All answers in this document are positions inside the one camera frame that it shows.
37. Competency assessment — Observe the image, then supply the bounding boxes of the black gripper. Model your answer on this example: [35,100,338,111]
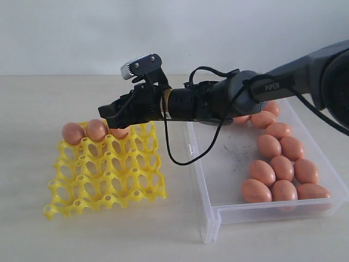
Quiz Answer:
[98,82,172,129]

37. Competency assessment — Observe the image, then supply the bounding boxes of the brown egg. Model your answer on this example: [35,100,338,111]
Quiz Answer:
[86,119,108,142]
[297,183,332,211]
[265,122,293,140]
[250,111,277,129]
[241,178,272,203]
[293,159,320,184]
[233,115,250,126]
[272,180,298,201]
[263,100,280,117]
[249,160,276,187]
[280,136,304,162]
[269,156,294,181]
[257,134,281,159]
[109,127,130,139]
[62,122,85,145]

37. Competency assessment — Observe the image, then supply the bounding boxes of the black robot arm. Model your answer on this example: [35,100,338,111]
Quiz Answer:
[98,41,348,134]

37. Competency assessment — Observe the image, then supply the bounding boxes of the yellow plastic egg tray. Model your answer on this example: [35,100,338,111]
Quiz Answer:
[43,122,167,219]

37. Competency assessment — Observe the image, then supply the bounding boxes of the clear plastic bin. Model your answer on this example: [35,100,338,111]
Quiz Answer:
[187,99,348,243]

